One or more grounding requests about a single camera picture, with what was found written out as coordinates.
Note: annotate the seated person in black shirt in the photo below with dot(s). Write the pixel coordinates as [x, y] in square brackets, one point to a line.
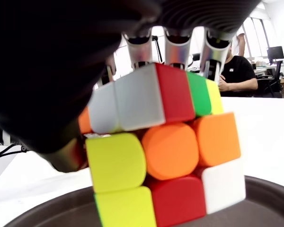
[239, 71]

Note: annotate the dark brown round plate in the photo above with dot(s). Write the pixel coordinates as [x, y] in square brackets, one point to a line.
[269, 208]

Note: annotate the black computer monitor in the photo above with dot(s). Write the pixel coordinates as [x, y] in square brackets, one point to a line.
[275, 53]

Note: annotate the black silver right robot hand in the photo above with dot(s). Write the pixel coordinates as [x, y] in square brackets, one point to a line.
[49, 71]

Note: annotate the black office chair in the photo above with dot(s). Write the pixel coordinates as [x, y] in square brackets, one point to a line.
[272, 82]

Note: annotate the multicoloured Rubik's cube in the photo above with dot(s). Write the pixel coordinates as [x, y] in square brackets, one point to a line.
[170, 151]

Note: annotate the standing person in white shirt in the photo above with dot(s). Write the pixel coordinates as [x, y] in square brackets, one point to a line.
[241, 45]

